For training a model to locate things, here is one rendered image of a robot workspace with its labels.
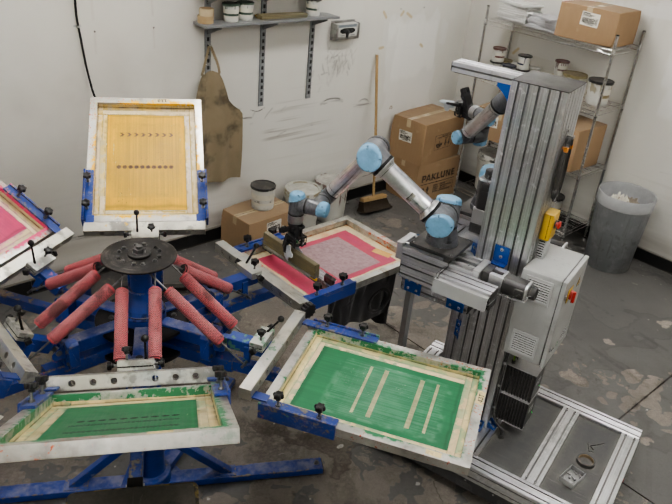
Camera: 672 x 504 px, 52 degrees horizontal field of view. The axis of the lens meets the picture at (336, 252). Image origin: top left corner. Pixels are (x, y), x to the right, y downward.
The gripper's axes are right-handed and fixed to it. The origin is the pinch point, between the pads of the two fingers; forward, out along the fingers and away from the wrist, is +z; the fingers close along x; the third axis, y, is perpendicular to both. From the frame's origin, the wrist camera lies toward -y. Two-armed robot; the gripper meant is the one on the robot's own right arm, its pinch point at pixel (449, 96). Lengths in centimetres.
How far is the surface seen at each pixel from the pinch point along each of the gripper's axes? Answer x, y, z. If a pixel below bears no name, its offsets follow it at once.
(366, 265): -81, 62, -40
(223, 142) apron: -75, 72, 173
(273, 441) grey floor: -146, 149, -47
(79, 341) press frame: -225, 36, -57
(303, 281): -119, 57, -42
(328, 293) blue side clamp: -116, 52, -63
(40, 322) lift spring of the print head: -237, 25, -53
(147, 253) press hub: -191, 10, -51
